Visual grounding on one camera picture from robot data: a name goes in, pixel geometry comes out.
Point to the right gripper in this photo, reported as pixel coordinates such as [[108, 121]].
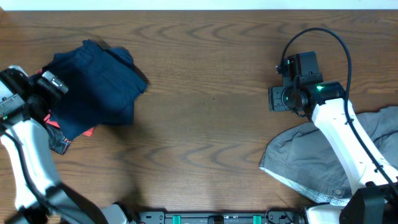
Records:
[[276, 102]]

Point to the folded black orange-print garment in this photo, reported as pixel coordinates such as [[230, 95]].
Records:
[[57, 140]]

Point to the navy shorts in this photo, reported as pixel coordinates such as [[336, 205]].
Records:
[[126, 116], [99, 87]]

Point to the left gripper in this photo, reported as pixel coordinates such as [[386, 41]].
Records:
[[43, 90]]

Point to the grey shorts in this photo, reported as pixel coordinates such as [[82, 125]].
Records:
[[302, 158]]

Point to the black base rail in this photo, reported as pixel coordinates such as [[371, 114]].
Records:
[[117, 213]]

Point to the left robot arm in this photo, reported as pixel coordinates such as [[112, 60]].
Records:
[[25, 102]]

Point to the folded navy shorts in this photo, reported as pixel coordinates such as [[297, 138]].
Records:
[[126, 116]]

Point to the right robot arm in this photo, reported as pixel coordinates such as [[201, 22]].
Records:
[[372, 179]]

